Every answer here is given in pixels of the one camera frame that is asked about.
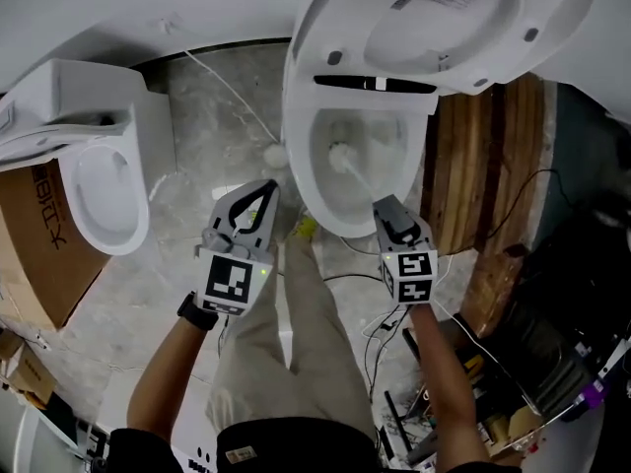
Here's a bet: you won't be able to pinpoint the large brown cardboard box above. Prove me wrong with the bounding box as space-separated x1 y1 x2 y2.
0 158 112 333

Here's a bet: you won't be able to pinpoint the person's left forearm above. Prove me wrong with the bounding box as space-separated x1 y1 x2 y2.
125 312 219 445

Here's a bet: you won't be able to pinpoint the person's right forearm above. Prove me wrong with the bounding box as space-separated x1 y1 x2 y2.
406 302 494 473

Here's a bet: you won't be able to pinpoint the white smart toilet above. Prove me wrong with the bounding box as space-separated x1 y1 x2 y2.
281 0 598 240

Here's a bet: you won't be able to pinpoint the black plastic crate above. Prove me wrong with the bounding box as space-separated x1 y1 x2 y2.
492 234 631 413

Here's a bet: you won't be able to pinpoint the dark grey raised platform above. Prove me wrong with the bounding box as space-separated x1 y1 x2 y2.
534 79 631 245

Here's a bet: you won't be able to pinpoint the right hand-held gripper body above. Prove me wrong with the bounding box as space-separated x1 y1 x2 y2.
372 203 440 306

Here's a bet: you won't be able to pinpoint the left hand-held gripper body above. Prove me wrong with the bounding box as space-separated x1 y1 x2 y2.
192 228 276 317

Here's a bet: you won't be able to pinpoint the person's beige trousers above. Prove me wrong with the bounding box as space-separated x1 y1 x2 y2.
204 232 380 442

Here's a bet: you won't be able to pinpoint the white toilet brush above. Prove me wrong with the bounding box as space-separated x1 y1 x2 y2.
326 143 390 205

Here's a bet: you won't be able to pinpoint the small brown cardboard box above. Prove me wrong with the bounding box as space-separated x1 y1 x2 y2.
0 330 58 408

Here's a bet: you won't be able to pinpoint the white toilet with tank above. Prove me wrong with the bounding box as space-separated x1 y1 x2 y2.
0 57 177 257

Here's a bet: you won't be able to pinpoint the wooden plank platform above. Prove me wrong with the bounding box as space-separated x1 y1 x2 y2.
420 71 547 338

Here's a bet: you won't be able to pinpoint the black wristwatch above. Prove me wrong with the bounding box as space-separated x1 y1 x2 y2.
175 291 220 333

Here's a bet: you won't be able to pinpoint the person's black shirt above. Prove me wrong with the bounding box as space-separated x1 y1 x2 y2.
106 415 524 473

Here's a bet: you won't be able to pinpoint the black floor cable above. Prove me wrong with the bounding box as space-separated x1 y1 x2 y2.
320 271 385 286

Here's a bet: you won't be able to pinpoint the person's right shoe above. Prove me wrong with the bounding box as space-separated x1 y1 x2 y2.
289 215 320 240

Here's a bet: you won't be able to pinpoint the black cable over platform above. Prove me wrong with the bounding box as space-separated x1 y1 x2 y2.
471 167 574 256

